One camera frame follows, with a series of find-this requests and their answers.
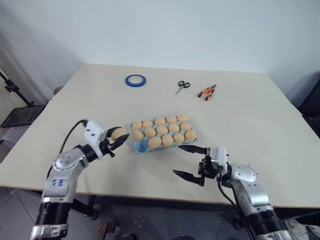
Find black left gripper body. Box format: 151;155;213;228
99;128;117;159

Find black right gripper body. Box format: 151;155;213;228
198;147;218;187

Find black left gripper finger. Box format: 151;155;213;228
107;126;126;139
109;133;131;151

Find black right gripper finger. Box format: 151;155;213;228
172;169;202;186
177;144;208;156

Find blue egg carton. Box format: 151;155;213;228
128;116;199;154

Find blue tape roll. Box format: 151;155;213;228
125;73;148;88

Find orange black cutting pliers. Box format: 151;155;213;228
197;83;218;102

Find black table leg with caster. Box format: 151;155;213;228
71;193;101;221

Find rusty brown metal part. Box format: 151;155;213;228
98;220;119;239

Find patterned cloth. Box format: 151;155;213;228
284;218;320;240

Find black chair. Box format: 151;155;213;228
296;72;320;140

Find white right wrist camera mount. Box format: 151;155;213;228
209;146;234;176

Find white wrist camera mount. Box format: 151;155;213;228
83;120;109;160
209;146;234;176

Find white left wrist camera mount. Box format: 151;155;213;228
83;120;109;160

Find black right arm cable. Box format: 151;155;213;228
216;172;255;237

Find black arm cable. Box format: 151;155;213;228
59;119;89;154
216;172;255;237

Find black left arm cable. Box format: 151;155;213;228
59;119;89;154

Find black handled scissors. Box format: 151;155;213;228
174;80;192;96

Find black stand with base plate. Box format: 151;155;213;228
0;67;46;129

